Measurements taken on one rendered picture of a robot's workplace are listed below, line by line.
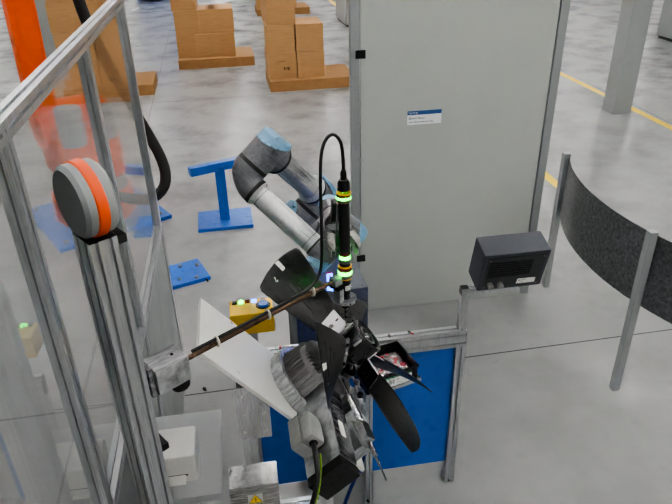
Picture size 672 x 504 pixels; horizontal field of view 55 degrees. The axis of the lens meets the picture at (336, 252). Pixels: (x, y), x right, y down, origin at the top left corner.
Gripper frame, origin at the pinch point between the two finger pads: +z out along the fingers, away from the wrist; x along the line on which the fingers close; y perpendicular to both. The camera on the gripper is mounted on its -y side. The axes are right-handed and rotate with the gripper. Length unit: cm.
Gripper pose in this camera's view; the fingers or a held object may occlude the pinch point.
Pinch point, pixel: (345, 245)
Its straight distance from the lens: 187.5
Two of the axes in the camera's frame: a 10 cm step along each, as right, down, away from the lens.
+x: -9.9, 1.0, -1.3
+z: 1.6, 4.7, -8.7
